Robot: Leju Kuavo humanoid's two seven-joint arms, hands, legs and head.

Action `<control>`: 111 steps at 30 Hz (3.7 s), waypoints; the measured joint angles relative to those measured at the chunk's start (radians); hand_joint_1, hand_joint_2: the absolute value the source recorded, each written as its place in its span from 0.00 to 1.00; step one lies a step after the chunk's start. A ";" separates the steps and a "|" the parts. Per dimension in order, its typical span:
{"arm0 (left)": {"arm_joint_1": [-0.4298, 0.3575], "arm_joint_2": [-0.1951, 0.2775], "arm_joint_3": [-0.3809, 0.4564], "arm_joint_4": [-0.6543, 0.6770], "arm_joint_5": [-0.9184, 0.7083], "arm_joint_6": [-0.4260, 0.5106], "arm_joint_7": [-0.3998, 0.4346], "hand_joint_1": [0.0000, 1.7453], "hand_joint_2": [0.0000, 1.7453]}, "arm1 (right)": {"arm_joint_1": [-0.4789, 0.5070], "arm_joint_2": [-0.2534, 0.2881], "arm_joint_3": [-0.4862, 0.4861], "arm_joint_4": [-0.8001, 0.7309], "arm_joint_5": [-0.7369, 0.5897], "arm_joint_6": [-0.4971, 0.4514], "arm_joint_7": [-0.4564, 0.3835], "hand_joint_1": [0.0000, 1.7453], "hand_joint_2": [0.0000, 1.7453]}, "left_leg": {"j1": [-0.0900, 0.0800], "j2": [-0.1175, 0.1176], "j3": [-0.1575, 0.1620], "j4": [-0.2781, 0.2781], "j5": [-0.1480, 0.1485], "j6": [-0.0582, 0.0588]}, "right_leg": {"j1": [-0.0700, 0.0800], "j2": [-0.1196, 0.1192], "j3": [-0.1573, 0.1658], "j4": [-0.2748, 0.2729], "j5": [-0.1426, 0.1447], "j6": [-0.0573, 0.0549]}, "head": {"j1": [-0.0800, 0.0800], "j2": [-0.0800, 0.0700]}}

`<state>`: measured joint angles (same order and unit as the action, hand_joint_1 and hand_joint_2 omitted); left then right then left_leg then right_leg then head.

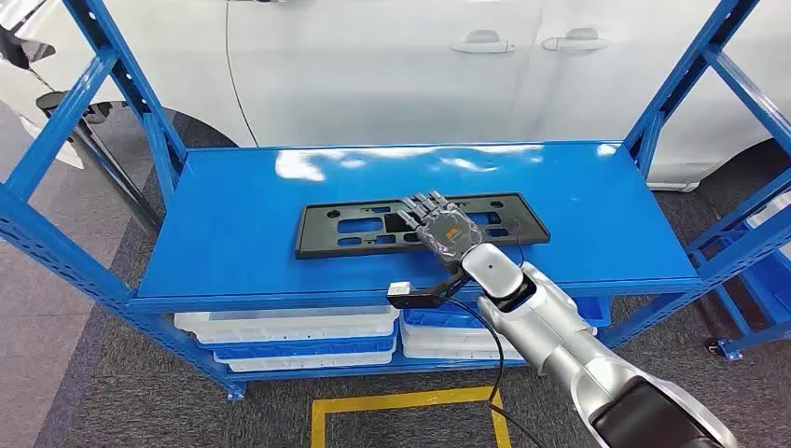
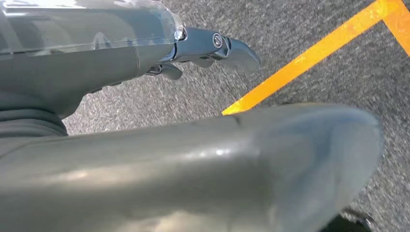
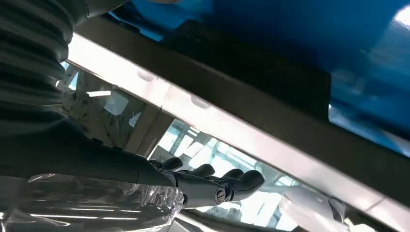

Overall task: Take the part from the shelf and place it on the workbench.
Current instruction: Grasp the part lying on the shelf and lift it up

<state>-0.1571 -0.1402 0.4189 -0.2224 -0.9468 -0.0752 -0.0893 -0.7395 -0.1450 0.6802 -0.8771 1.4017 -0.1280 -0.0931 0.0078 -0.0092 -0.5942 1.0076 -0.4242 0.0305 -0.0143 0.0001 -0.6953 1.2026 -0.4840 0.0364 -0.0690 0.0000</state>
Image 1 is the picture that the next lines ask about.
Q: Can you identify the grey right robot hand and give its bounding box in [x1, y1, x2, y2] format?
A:
[396, 189, 484, 273]

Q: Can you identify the black plastic plate part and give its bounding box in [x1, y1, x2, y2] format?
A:
[294, 191, 552, 261]

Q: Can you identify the blue metal shelf rack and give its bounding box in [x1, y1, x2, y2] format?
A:
[688, 229, 791, 364]
[0, 0, 791, 403]

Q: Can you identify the blue plastic tray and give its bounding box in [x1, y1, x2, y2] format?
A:
[402, 295, 614, 330]
[197, 336, 397, 362]

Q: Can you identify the white car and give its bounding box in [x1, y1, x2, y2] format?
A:
[0, 0, 791, 193]

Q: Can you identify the large white plastic tray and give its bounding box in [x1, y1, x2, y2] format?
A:
[173, 306, 400, 345]

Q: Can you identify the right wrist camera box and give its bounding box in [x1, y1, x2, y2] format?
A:
[386, 272, 477, 311]

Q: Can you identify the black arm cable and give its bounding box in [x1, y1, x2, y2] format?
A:
[439, 295, 548, 448]

